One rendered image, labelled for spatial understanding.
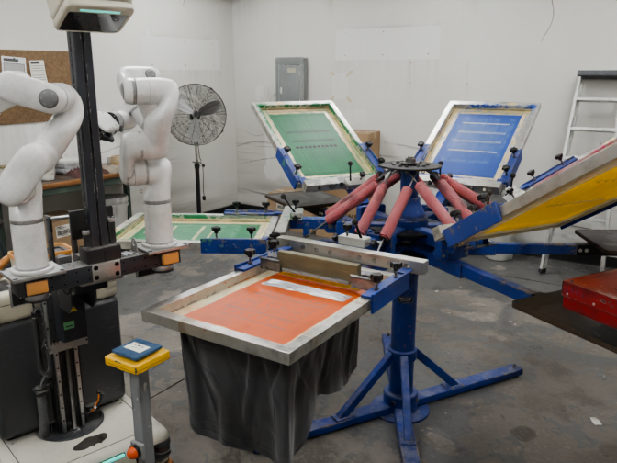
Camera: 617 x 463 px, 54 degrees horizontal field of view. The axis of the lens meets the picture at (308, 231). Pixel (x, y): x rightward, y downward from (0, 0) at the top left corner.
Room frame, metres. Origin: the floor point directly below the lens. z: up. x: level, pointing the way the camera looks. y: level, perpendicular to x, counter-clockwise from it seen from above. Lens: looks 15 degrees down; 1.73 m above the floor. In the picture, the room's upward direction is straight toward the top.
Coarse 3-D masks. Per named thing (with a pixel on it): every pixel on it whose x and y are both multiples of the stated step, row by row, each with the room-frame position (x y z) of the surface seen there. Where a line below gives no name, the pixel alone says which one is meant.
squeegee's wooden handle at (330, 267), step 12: (288, 252) 2.25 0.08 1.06; (288, 264) 2.24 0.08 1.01; (300, 264) 2.21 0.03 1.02; (312, 264) 2.18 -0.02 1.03; (324, 264) 2.15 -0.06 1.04; (336, 264) 2.12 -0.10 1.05; (348, 264) 2.10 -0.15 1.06; (360, 264) 2.10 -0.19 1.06; (324, 276) 2.15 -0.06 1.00; (336, 276) 2.12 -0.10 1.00; (348, 276) 2.10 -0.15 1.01
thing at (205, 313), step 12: (276, 276) 2.27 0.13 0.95; (288, 276) 2.27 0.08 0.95; (252, 288) 2.12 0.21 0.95; (264, 288) 2.12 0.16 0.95; (276, 288) 2.12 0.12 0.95; (228, 300) 2.00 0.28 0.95; (192, 312) 1.89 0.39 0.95; (204, 312) 1.89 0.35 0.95; (216, 312) 1.89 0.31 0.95; (216, 324) 1.79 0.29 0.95; (228, 324) 1.79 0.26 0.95
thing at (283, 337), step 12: (324, 288) 2.12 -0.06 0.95; (336, 288) 2.12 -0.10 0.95; (348, 288) 2.12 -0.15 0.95; (324, 300) 2.00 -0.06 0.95; (348, 300) 2.00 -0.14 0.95; (324, 312) 1.89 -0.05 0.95; (240, 324) 1.79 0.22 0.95; (252, 324) 1.79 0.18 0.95; (300, 324) 1.79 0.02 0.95; (312, 324) 1.79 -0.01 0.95; (264, 336) 1.70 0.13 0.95; (276, 336) 1.70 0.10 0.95; (288, 336) 1.70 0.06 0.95
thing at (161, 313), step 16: (240, 272) 2.21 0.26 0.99; (256, 272) 2.28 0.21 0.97; (384, 272) 2.21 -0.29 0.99; (192, 288) 2.03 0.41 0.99; (208, 288) 2.05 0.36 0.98; (224, 288) 2.12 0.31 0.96; (160, 304) 1.88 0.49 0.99; (176, 304) 1.91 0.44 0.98; (352, 304) 1.88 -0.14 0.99; (368, 304) 1.91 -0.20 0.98; (144, 320) 1.82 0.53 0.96; (160, 320) 1.78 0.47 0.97; (176, 320) 1.74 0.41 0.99; (192, 320) 1.74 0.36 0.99; (336, 320) 1.74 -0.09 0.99; (352, 320) 1.81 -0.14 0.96; (208, 336) 1.67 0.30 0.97; (224, 336) 1.64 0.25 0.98; (240, 336) 1.62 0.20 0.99; (304, 336) 1.62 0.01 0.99; (320, 336) 1.65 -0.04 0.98; (256, 352) 1.57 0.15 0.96; (272, 352) 1.54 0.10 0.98; (288, 352) 1.52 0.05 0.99; (304, 352) 1.58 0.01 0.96
